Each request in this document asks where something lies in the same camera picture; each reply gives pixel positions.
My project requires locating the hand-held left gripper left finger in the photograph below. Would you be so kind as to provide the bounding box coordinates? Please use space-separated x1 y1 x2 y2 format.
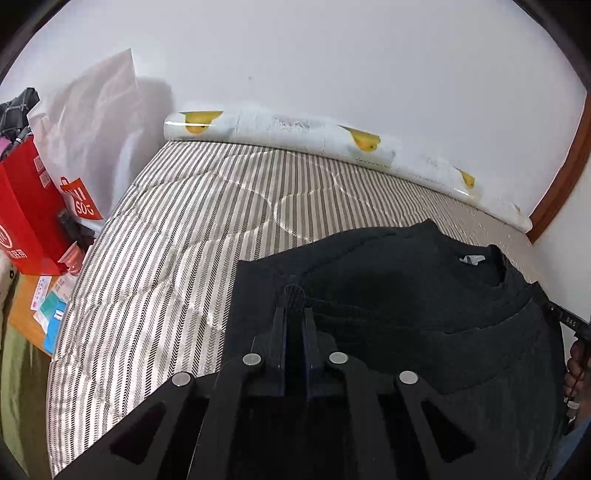
53 308 294 480

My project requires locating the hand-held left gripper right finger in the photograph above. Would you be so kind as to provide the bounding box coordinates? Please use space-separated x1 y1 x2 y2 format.
302 310 550 480

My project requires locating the black t-shirt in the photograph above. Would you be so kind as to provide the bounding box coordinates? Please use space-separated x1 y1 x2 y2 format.
222 219 571 480

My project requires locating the person's right hand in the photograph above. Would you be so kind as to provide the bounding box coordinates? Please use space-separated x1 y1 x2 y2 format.
566 344 587 398

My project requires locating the person's grey clothing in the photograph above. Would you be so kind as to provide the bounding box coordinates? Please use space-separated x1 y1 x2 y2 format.
554 413 591 478

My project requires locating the striped mattress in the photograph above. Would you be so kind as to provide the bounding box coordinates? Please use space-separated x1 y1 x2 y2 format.
46 141 546 478

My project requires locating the rolled duck-print mat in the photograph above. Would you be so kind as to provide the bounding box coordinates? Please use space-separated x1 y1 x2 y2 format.
164 102 533 233

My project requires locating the blue tissue box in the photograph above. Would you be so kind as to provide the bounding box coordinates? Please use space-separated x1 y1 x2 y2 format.
44 316 66 352

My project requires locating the pink cup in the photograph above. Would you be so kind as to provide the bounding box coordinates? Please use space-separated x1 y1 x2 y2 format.
59 242 87 274

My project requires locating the teal packet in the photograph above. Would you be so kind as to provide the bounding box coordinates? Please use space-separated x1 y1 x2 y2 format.
34 288 71 324

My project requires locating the white and red card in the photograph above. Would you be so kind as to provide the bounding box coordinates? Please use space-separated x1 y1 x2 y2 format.
30 276 53 311

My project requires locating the black bottle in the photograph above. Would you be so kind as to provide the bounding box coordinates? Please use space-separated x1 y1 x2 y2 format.
56 209 80 241

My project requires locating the wooden nightstand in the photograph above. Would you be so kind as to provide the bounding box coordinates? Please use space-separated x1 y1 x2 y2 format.
7 272 70 356

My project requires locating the green bed sheet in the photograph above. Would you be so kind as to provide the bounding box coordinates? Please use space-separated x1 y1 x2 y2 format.
0 320 52 468

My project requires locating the red paper bag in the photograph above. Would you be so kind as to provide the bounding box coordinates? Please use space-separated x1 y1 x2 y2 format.
0 134 77 276

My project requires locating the white plastic shopping bag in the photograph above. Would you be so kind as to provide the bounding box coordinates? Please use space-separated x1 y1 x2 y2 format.
32 47 139 222

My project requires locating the grey plaid cloth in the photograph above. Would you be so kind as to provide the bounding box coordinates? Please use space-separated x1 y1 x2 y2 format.
0 88 41 141

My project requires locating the black cable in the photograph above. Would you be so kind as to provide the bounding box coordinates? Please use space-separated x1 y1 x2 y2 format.
569 362 586 404

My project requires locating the brown wooden door frame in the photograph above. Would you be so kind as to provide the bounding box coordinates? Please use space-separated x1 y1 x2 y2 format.
526 90 591 244

